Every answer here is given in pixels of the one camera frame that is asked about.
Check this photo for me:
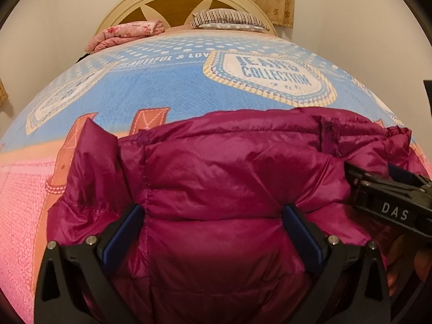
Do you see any black object beside bed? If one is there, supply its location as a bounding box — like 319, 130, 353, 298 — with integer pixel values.
76, 53, 91, 64

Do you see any striped pillow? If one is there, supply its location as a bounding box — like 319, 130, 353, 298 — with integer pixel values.
190, 8, 269, 32

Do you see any pink and blue bedspread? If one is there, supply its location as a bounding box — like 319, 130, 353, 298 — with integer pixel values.
0, 26, 432, 315

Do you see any magenta puffer jacket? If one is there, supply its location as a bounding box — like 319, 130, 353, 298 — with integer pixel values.
47, 107, 426, 323

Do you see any person's right hand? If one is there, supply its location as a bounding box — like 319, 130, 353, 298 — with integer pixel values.
387, 235, 431, 297

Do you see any beige side window curtain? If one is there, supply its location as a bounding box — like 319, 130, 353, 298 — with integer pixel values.
0, 80, 9, 105

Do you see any folded pink floral blanket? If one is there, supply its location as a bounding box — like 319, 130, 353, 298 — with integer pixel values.
84, 21, 165, 54

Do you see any cream wooden headboard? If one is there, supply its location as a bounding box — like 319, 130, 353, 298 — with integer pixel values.
97, 0, 277, 36

